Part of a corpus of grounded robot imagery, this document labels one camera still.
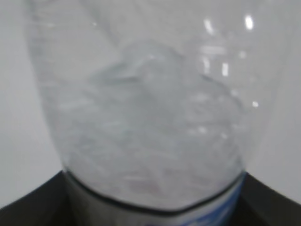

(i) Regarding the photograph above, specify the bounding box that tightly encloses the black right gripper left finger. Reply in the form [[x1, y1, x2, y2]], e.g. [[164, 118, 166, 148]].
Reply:
[[0, 172, 76, 226]]

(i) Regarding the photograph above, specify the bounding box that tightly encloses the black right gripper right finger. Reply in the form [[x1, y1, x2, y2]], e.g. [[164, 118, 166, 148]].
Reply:
[[231, 174, 301, 226]]

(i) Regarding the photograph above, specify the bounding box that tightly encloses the clear water bottle red label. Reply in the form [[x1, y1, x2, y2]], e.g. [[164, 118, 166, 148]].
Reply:
[[24, 0, 301, 226]]

